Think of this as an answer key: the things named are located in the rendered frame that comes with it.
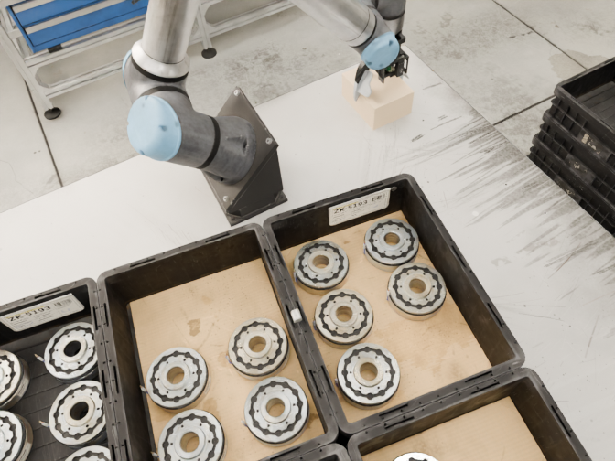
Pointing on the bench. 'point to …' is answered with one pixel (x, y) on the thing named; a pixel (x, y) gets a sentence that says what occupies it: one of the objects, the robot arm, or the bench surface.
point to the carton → (379, 99)
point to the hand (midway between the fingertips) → (376, 89)
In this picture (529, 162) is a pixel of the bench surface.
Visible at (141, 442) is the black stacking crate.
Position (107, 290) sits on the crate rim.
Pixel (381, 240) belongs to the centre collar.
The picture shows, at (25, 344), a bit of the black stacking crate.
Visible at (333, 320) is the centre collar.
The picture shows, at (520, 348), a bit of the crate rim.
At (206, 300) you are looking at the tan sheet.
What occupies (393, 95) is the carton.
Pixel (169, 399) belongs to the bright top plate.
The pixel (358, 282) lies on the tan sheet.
